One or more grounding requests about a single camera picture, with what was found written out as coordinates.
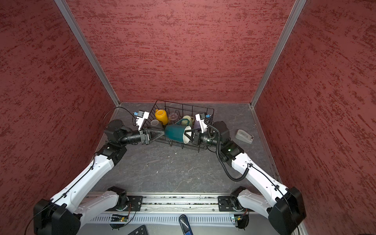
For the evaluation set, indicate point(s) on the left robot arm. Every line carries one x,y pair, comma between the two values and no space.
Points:
63,214

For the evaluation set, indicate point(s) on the black wire dish rack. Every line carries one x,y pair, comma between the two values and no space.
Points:
182,110

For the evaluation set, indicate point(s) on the clear glass cup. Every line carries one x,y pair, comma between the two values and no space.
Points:
173,118

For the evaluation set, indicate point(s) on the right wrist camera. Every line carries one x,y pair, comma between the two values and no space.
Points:
201,117

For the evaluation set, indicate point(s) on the white grey mug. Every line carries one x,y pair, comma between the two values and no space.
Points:
156,124

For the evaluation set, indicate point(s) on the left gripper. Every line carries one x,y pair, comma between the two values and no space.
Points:
145,136

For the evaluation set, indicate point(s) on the black blue handheld device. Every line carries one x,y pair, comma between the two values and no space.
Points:
185,225

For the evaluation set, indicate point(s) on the purple cup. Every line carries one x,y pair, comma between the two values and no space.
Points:
196,125

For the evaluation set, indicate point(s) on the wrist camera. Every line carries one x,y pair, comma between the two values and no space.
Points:
141,118
201,117

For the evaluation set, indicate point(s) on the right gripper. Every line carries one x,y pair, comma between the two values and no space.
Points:
196,137

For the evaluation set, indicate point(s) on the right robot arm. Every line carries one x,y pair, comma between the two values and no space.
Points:
282,206

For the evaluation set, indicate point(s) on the dark green mug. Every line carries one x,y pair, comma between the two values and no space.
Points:
176,131

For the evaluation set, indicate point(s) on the light green mug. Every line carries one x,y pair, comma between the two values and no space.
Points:
187,120

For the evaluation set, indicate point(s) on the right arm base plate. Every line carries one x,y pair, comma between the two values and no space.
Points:
230,204

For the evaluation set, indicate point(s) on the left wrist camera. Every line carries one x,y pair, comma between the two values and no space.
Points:
141,118

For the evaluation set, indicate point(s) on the yellow mug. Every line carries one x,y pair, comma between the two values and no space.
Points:
162,116

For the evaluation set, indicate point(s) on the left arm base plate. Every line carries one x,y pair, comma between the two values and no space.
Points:
132,203

